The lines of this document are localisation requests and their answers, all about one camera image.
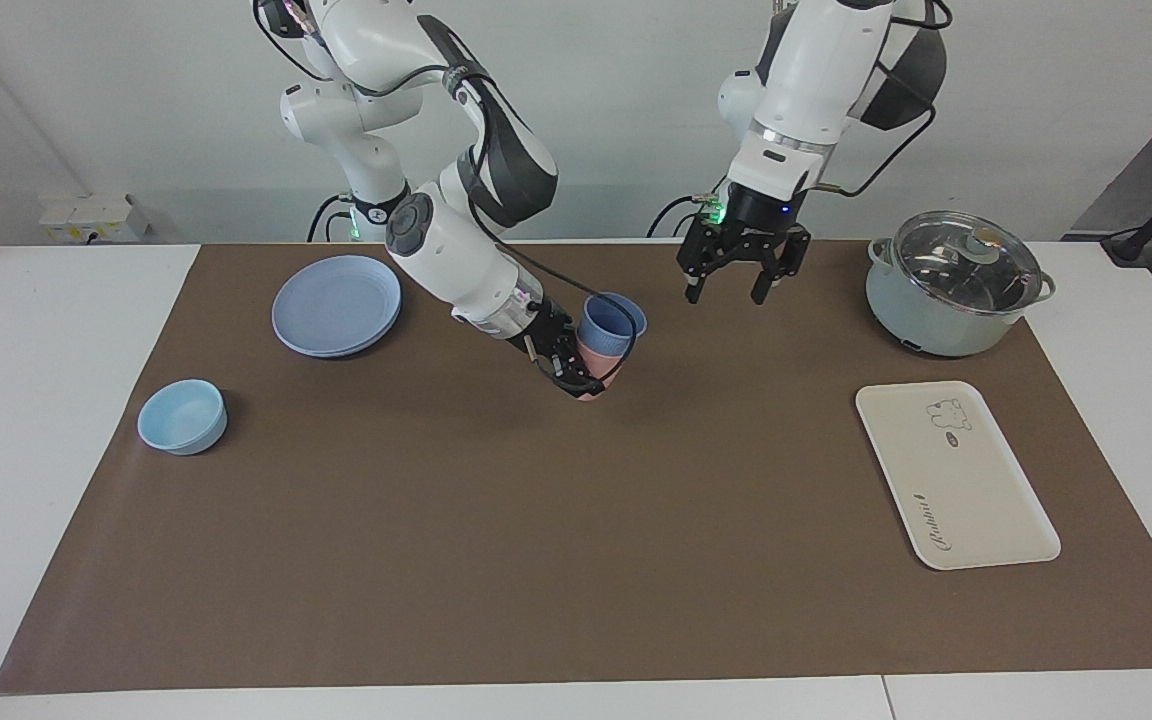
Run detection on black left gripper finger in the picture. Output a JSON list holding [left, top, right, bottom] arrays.
[[677, 222, 737, 305], [751, 236, 813, 306]]

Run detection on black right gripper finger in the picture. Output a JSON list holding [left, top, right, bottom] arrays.
[[548, 362, 607, 400], [554, 318, 597, 379]]

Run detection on pink plastic cup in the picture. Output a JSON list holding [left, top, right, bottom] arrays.
[[576, 340, 629, 403]]

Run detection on blue plastic cup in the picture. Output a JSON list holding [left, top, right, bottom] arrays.
[[578, 292, 648, 361]]

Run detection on cream rabbit print tray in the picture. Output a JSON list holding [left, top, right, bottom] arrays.
[[855, 380, 1062, 571]]

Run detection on pale green cooking pot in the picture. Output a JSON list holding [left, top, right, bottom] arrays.
[[865, 236, 1057, 359]]

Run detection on brown table mat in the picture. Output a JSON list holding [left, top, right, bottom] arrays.
[[0, 240, 1152, 696]]

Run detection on glass pot lid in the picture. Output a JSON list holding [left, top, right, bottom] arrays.
[[892, 210, 1045, 317]]

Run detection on lavender blue plate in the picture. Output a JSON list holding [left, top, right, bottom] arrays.
[[271, 255, 403, 359]]

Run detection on light blue bowl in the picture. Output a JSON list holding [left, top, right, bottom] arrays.
[[137, 379, 229, 457]]

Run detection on black left base cables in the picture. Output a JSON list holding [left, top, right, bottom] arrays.
[[647, 190, 732, 239]]

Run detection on black base cables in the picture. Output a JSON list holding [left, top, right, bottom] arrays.
[[307, 193, 362, 243], [647, 190, 732, 239]]

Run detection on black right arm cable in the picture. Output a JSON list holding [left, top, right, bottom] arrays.
[[254, 0, 640, 386]]

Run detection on black right base cables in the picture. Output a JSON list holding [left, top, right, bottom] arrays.
[[307, 193, 362, 243]]

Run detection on white wall power strip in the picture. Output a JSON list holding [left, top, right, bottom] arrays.
[[39, 193, 152, 244]]

